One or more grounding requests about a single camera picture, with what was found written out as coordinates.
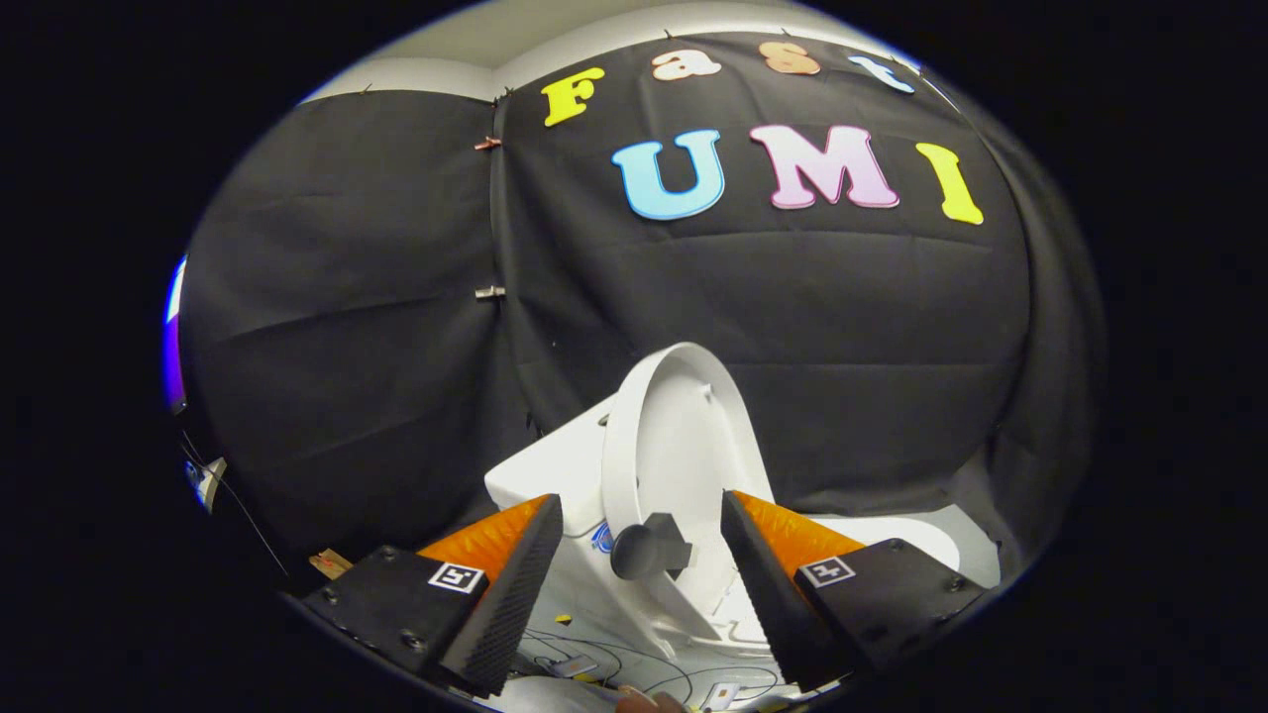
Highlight black backdrop cloth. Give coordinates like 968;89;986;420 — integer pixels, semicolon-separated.
178;30;1108;587

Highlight white toilet lid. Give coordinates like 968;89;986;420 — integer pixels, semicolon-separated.
600;342;780;645

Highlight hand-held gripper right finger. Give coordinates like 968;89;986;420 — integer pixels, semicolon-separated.
720;490;992;692

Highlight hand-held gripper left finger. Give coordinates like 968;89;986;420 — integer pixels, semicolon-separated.
302;493;564;697

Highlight white toilet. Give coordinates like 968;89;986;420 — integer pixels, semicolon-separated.
483;391;1002;694

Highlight black round lid knob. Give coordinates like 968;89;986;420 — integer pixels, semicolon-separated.
610;512;694;581

